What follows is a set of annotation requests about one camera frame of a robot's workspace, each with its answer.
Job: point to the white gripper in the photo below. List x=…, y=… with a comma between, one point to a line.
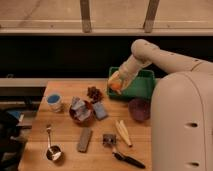
x=124, y=79

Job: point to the yellow red apple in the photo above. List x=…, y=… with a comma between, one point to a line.
x=115, y=86

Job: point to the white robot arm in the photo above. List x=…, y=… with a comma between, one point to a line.
x=181, y=107

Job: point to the green plastic tray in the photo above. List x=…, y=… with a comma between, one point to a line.
x=142, y=86

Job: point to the bunch of dark grapes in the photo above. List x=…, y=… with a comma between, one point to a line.
x=94, y=94

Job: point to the purple bowl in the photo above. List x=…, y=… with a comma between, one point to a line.
x=139, y=109

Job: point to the blue sponge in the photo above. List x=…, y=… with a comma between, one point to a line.
x=99, y=111

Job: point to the corn cob piece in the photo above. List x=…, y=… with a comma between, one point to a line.
x=122, y=130

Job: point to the crumpled foil packet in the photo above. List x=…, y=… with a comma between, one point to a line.
x=81, y=112

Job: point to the red bowl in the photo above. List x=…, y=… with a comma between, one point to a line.
x=88, y=121

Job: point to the white cup blue inside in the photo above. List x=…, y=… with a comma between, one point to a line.
x=54, y=101

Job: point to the grey rectangular block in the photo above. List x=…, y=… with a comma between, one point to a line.
x=84, y=140

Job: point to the metal measuring cup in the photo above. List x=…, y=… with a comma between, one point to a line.
x=53, y=151

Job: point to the black handled peeler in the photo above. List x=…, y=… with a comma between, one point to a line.
x=110, y=141

